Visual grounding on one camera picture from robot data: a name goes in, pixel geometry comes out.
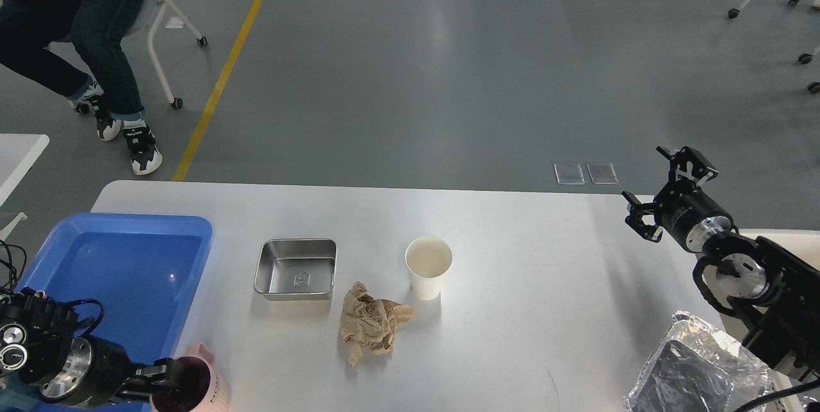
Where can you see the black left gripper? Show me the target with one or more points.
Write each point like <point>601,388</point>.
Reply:
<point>96,370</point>

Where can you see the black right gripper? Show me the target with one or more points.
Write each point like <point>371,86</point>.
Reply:
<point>687,213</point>

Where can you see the pink ceramic mug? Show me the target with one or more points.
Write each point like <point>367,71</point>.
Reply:
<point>198,385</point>

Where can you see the stainless steel rectangular tin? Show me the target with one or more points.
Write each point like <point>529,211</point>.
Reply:
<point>296,269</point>

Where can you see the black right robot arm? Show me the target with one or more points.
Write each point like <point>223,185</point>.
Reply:
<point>758,282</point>

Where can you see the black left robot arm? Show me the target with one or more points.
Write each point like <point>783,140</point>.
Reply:
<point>51,346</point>

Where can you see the clear floor plate right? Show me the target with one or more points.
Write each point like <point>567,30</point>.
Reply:
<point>602,173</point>

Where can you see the clear floor plate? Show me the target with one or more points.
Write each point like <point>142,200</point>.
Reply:
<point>602,173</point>
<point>569,174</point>

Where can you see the clear floor plate left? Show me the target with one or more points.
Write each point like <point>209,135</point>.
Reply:
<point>569,174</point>

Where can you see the blue plastic tray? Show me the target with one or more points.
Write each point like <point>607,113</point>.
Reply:
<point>144,269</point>

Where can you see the foil lined bin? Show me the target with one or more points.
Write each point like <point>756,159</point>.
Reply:
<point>698,366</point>

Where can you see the crumpled brown paper napkin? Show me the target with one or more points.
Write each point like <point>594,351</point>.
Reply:
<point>367,323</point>

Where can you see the white paper cup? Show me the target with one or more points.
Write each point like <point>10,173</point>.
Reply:
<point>428,260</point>

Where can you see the white side table left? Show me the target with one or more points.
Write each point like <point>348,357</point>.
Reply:
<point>18,154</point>

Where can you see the person in black clothes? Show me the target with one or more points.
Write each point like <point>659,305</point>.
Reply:
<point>73,48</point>

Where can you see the white office chair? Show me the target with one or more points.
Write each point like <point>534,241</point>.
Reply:
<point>153,15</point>

